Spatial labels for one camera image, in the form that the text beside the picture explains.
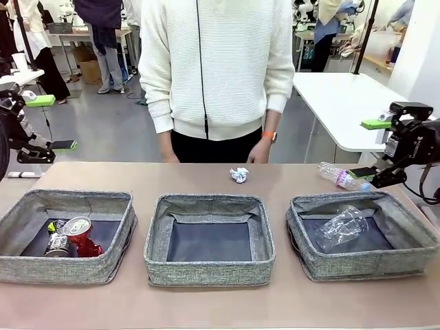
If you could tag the clear plastic cup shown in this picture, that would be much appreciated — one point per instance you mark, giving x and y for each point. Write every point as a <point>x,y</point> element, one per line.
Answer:
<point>340,228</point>

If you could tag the person's right hand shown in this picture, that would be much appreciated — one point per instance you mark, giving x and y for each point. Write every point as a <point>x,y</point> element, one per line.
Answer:
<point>170,157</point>

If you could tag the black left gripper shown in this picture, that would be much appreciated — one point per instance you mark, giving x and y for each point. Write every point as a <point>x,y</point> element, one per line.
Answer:
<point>15,127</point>

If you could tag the plastic bottle with pink label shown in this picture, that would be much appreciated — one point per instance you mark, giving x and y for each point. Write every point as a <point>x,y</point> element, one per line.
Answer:
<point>331,172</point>

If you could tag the person's right forearm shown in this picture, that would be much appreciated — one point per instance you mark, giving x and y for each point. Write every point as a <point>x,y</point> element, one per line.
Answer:
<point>165,141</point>

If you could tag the grey fabric basket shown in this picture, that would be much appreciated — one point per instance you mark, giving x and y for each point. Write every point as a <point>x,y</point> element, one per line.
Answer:
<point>51,268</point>
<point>361,264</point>
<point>206,271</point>

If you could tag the white paper ball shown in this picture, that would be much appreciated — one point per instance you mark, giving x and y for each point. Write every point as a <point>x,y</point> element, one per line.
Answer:
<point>239,176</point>

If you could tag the bystander in light blue jacket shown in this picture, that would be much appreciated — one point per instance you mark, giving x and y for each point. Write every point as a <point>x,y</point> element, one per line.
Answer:
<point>402,12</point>

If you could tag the bystander in cream jacket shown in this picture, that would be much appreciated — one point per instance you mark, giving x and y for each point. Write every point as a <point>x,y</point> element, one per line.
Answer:
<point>51,79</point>

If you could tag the wooden top work table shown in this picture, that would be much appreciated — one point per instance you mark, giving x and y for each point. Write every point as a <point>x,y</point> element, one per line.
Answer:
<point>68,36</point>

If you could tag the bystander in dark blue top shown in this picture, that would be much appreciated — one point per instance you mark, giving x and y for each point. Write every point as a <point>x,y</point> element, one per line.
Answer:
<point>103,13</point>

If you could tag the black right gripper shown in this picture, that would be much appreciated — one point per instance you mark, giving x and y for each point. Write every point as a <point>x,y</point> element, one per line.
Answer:
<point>416,141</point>

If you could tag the black stand pole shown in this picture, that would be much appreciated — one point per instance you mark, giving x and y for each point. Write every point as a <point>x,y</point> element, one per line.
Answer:
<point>364,41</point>
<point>24,34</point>

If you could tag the crushed red drink can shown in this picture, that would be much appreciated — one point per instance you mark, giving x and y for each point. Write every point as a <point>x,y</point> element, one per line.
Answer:
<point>82,240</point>

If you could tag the large white desk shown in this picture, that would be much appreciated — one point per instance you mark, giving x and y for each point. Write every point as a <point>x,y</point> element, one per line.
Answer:
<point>343,103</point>

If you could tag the person's left forearm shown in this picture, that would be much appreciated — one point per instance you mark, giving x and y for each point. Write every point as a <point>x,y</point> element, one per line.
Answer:
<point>271,120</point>

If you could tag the white paper cup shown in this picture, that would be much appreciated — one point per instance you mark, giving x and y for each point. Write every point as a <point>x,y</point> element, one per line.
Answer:
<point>19,62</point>

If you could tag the person's left hand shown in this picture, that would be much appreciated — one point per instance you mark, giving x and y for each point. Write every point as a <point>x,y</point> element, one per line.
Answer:
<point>259,153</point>

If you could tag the brown cardboard box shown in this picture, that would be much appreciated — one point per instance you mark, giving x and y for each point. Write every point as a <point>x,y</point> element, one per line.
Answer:
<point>89,72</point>

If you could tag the orange wrist watch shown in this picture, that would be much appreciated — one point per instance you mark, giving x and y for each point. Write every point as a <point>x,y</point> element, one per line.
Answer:
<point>269,136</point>

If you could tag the black trousers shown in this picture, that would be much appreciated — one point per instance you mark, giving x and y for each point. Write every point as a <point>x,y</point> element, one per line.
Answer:
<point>220,148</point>

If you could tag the white knit zip sweater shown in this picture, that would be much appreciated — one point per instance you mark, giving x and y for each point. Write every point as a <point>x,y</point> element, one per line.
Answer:
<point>233,68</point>

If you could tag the bystander in blue shirt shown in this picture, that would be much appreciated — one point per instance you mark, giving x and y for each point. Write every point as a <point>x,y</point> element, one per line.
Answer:
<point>323,31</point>

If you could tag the crushed black drink can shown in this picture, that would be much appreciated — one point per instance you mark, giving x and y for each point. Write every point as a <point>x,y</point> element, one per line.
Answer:
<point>56,242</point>

